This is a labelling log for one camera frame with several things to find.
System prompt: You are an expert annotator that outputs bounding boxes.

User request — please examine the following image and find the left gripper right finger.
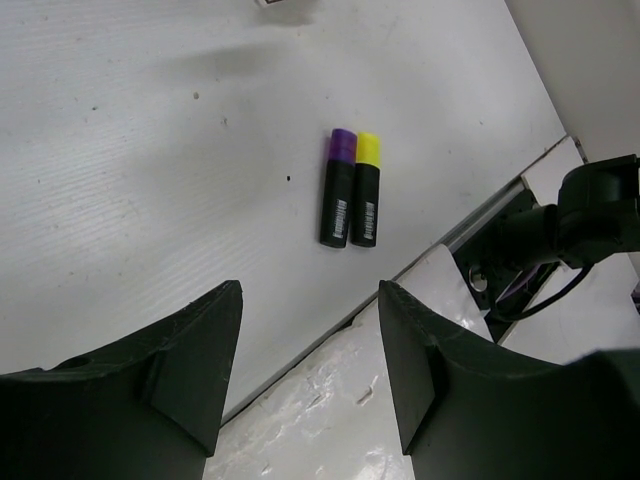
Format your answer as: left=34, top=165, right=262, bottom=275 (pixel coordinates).
left=378, top=281, right=639, bottom=479

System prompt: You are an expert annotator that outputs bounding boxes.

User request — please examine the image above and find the yellow cap highlighter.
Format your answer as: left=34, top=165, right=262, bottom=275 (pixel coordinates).
left=350, top=132, right=381, bottom=248

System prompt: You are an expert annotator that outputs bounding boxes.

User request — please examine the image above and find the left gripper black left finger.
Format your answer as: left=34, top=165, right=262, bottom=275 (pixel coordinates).
left=1, top=280, right=243, bottom=479

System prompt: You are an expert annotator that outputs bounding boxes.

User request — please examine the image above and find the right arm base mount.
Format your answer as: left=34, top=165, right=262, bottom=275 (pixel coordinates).
left=449, top=189, right=601, bottom=341

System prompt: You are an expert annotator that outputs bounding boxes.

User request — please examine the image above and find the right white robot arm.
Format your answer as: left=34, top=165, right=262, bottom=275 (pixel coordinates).
left=496, top=154, right=639, bottom=270

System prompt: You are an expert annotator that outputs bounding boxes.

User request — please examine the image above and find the purple cap highlighter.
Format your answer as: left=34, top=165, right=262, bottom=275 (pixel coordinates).
left=319, top=128, right=357, bottom=249

